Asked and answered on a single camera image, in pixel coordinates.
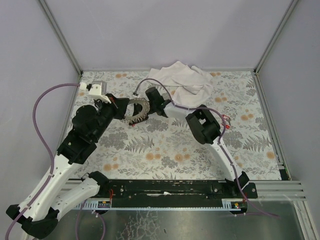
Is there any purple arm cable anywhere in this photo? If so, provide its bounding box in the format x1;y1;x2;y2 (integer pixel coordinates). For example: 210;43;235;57
4;82;83;240
132;78;281;218

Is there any grey left corner post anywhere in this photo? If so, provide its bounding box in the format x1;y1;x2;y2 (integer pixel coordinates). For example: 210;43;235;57
36;0;83;76

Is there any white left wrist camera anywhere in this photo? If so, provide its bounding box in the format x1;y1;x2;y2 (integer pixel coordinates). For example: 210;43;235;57
79;80;112;104

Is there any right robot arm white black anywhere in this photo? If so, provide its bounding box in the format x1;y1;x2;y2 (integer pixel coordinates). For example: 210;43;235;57
145;87;250;191

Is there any white crumpled cloth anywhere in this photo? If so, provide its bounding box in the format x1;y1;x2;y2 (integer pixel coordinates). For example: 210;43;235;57
148;61;214;108

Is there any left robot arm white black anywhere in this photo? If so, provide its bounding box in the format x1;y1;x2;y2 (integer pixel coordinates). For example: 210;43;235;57
6;93;130;240

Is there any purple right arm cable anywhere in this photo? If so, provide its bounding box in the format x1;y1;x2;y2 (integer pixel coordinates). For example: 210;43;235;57
132;78;281;218

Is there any purple left floor cable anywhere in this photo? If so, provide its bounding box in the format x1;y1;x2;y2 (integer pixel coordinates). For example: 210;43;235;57
75;198;106;240

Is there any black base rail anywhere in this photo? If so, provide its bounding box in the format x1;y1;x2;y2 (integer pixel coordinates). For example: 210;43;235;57
94;179;258;203

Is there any white slotted cable duct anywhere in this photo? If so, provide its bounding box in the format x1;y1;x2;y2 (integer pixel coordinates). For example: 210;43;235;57
82;198;248;213

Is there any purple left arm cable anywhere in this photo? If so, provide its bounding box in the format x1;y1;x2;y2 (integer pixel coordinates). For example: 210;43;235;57
4;82;83;240

